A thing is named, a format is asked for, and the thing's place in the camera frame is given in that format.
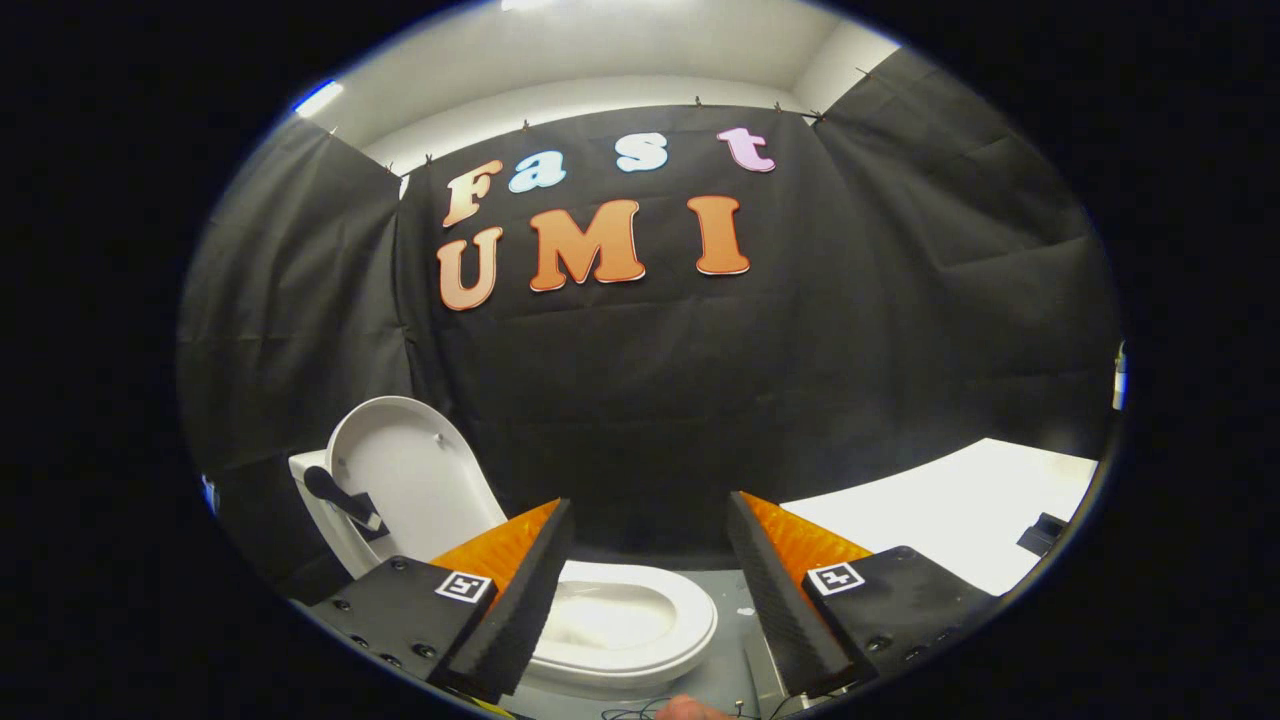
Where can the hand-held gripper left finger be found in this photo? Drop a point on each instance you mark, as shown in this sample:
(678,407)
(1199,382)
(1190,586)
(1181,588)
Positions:
(520,610)

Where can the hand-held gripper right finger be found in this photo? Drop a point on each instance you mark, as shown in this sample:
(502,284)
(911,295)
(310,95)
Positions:
(780,610)

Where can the white toilet lid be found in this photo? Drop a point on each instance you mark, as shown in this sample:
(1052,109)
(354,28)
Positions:
(420,480)

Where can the white toilet body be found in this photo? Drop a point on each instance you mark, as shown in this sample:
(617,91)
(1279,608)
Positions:
(600,620)

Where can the white drawer cabinet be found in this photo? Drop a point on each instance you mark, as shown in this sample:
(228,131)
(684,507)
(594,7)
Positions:
(950,510)

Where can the black backdrop cloth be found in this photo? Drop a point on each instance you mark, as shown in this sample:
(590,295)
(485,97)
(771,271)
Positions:
(620,380)

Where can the small black object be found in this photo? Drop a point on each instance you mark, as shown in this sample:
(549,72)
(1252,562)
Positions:
(1044,533)

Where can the ceiling light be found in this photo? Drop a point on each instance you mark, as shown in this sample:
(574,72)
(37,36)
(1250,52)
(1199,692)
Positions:
(318,97)

